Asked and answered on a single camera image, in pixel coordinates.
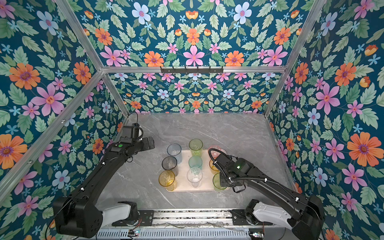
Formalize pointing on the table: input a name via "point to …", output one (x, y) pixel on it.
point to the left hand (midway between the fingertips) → (147, 138)
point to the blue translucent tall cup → (175, 150)
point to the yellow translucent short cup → (214, 169)
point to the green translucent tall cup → (195, 146)
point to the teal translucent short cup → (195, 160)
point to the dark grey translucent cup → (170, 163)
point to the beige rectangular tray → (183, 183)
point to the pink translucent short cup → (215, 154)
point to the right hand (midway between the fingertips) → (224, 182)
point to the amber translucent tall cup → (167, 178)
